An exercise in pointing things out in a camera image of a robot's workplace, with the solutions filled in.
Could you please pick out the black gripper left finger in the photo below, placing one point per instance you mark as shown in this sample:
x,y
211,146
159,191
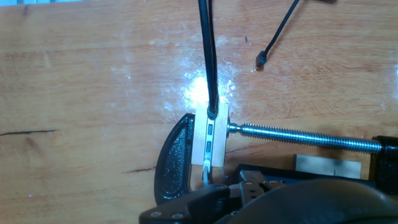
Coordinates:
x,y
192,205

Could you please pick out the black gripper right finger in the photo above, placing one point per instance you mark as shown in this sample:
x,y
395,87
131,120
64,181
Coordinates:
x,y
273,185

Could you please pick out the silver USB hub docking station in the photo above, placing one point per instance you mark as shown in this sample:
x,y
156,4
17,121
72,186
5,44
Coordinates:
x,y
209,140

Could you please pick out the blue rectangular box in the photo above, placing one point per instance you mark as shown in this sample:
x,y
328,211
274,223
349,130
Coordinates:
x,y
311,176

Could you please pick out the black C-clamp with steel screw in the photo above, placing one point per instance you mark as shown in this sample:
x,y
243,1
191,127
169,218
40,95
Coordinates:
x,y
171,165

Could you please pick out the pale wooden spacer block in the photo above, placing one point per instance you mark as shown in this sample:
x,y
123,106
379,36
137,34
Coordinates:
x,y
326,166

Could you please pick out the large varnished wooden board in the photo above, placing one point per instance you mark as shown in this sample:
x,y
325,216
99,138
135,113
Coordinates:
x,y
77,93

